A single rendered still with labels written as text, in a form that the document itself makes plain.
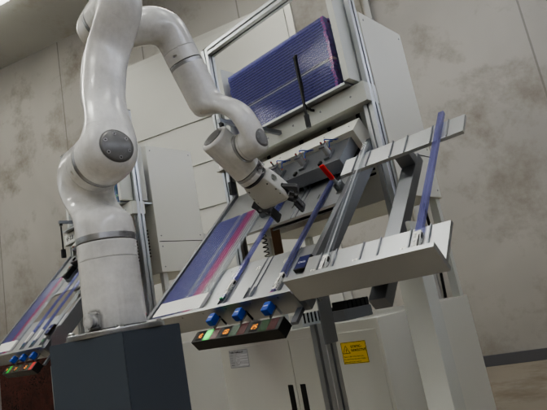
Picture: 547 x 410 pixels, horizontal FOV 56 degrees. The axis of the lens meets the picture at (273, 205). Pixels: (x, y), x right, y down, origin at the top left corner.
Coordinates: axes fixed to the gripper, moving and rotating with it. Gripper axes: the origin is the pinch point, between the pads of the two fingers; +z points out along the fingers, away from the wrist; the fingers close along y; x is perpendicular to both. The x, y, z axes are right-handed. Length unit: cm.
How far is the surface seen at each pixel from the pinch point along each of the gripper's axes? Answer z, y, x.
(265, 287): 5.2, 7.6, 20.8
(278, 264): 6.6, 6.4, 12.2
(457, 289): 80, -10, -24
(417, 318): 16.6, -32.2, 33.0
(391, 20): 99, 52, -344
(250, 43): 42, 177, -348
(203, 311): 2.6, 28.5, 25.0
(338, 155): 7.5, -7.0, -28.4
